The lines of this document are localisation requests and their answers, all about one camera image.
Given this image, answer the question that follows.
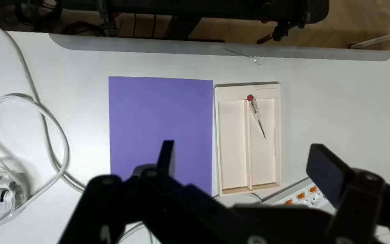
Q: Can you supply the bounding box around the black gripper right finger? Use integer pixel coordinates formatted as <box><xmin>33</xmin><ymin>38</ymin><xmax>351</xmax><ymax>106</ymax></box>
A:
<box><xmin>307</xmin><ymin>144</ymin><xmax>354</xmax><ymax>207</ymax></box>

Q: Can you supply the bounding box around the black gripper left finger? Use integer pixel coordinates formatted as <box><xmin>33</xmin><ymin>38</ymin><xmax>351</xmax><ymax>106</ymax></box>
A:
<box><xmin>158</xmin><ymin>140</ymin><xmax>175</xmax><ymax>175</ymax></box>

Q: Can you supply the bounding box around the purple placemat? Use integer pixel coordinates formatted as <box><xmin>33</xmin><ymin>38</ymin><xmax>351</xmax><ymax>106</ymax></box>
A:
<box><xmin>109</xmin><ymin>77</ymin><xmax>213</xmax><ymax>194</ymax></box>

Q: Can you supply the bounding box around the white wooden tray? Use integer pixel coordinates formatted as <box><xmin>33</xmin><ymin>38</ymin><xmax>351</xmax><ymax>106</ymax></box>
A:
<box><xmin>214</xmin><ymin>81</ymin><xmax>282</xmax><ymax>195</ymax></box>

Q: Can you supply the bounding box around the white power strip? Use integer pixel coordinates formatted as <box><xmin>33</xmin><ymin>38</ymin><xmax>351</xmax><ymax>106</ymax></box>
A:
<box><xmin>263</xmin><ymin>177</ymin><xmax>335</xmax><ymax>213</ymax></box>

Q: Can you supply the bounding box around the white cable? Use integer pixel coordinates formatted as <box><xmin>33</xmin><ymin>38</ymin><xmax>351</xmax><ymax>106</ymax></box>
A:
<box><xmin>0</xmin><ymin>19</ymin><xmax>89</xmax><ymax>244</ymax></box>

